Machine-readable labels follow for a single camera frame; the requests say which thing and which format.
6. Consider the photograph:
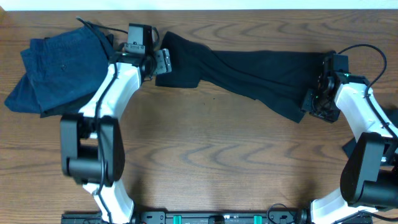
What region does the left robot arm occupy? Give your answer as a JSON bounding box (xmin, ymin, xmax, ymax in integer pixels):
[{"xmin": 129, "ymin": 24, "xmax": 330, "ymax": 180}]
[{"xmin": 60, "ymin": 24, "xmax": 172, "ymax": 223}]

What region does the black clothes pile right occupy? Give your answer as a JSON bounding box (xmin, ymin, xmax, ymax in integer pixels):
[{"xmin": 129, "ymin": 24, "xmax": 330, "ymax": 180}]
[{"xmin": 341, "ymin": 107, "xmax": 398, "ymax": 159}]

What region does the folded blue garment bottom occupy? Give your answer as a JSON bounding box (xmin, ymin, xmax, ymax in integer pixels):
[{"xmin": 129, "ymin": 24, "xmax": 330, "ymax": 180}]
[{"xmin": 4, "ymin": 74, "xmax": 41, "ymax": 114}]

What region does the folded blue shorts top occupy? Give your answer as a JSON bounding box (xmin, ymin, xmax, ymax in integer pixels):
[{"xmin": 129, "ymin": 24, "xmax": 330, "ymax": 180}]
[{"xmin": 21, "ymin": 27, "xmax": 114, "ymax": 113}]

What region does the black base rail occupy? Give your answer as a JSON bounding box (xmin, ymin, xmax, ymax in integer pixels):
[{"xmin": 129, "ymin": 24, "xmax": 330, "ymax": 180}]
[{"xmin": 60, "ymin": 203, "xmax": 373, "ymax": 224}]

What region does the black t-shirt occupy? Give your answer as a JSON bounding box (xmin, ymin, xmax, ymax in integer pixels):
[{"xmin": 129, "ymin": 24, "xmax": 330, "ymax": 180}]
[{"xmin": 155, "ymin": 32, "xmax": 331, "ymax": 123}]

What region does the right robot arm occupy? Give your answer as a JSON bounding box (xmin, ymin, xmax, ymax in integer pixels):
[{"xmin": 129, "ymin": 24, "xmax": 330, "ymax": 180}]
[{"xmin": 299, "ymin": 54, "xmax": 397, "ymax": 223}]

